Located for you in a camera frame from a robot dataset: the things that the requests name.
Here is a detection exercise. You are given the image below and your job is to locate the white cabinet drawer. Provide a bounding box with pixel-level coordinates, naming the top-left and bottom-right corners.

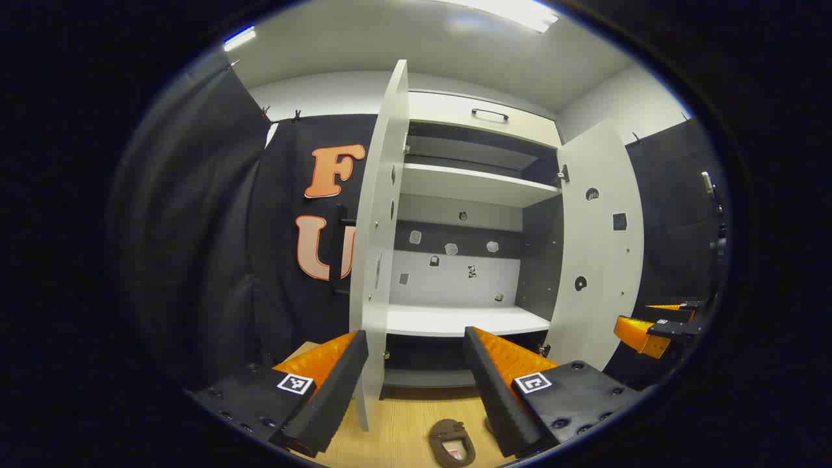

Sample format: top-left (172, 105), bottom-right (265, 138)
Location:
top-left (408, 91), bottom-right (563, 149)

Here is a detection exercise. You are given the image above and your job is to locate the brown fluffy shoe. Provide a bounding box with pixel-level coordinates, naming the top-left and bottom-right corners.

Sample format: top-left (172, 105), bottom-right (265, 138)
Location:
top-left (428, 419), bottom-right (477, 468)

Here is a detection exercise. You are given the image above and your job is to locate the black bar door handle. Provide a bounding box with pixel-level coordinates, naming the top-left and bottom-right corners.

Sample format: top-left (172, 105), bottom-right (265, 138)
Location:
top-left (330, 203), bottom-right (357, 298)

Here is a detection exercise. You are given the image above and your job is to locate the black backdrop cloth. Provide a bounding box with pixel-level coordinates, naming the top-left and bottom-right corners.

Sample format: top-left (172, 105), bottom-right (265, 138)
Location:
top-left (110, 65), bottom-right (725, 391)

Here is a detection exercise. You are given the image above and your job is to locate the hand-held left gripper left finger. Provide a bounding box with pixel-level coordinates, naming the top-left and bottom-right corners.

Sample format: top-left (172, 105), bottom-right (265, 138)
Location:
top-left (185, 330), bottom-right (370, 459)

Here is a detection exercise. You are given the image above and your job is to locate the white shoe cabinet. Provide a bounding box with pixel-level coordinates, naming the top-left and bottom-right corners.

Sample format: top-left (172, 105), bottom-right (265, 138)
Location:
top-left (383, 90), bottom-right (566, 391)

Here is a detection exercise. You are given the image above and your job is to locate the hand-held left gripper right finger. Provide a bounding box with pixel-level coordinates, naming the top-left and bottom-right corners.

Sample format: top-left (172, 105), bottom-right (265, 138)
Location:
top-left (463, 326), bottom-right (644, 459)

